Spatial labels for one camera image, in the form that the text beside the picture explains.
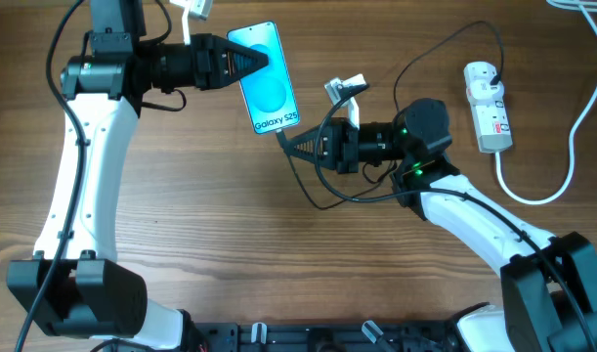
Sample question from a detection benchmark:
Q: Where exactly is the white power strip cord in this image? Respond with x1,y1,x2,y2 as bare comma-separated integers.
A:
494,0,597,206

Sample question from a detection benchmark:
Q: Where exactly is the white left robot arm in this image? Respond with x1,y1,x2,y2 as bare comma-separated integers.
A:
7,1,269,351

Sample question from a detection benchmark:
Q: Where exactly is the Galaxy S25 smartphone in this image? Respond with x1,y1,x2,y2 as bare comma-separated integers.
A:
228,21,300,135

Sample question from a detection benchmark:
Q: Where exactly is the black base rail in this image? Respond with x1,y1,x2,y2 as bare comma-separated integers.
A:
195,321,469,352

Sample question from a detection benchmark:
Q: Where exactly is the black charging cable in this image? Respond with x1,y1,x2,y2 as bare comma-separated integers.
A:
275,20,505,211

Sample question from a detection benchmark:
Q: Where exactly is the white power strip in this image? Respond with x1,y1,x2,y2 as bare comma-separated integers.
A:
463,62,513,154

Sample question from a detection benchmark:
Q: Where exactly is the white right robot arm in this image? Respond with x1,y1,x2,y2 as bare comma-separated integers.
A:
278,99,597,351

